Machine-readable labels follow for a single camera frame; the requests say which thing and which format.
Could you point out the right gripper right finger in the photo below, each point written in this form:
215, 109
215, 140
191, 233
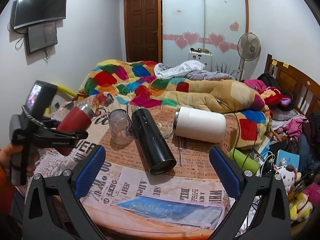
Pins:
272, 217

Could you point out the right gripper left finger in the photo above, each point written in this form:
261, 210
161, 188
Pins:
53, 209

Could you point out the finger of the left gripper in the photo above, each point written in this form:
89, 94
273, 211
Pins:
56, 142
51, 134

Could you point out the red thermos cup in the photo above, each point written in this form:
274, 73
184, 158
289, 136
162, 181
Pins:
78, 119

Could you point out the clear plastic cup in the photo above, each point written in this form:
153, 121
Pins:
120, 126

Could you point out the white thermos cup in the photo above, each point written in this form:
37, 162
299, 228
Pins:
199, 124

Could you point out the left hand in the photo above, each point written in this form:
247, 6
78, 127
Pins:
10, 150

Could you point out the yellow foam tube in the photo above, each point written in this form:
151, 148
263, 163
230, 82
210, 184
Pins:
63, 94

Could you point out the hello kitty plush toy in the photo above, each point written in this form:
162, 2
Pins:
289, 175

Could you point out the green bottle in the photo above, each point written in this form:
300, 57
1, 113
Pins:
244, 161

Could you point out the blue white box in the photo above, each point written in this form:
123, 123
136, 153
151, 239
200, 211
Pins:
285, 158

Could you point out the newspaper print tablecloth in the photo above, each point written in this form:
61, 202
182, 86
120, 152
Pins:
126, 198

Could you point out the black thermos bottle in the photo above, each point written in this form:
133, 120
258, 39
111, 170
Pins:
155, 150

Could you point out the pink clothes pile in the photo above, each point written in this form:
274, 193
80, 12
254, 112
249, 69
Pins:
285, 119

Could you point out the glass ashtray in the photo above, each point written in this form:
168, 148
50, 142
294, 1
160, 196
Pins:
166, 129

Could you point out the colourful patchwork blanket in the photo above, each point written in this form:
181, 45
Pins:
135, 83

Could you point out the white checked cloth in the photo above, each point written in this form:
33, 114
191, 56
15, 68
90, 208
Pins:
163, 71

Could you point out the wooden headboard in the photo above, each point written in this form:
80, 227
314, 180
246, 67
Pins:
304, 90

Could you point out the grey bedsheet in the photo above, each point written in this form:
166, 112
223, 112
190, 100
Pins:
198, 75

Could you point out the brown wooden door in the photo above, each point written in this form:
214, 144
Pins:
141, 30

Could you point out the white cabinet box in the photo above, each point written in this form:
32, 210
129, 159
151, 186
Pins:
202, 55

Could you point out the standing electric fan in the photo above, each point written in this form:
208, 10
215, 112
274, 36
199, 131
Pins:
248, 48

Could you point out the frosted glass wardrobe doors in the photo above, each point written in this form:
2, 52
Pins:
215, 25

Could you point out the small wall monitor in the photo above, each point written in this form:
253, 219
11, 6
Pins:
40, 36

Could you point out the wall mounted television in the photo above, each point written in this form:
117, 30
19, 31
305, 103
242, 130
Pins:
29, 12

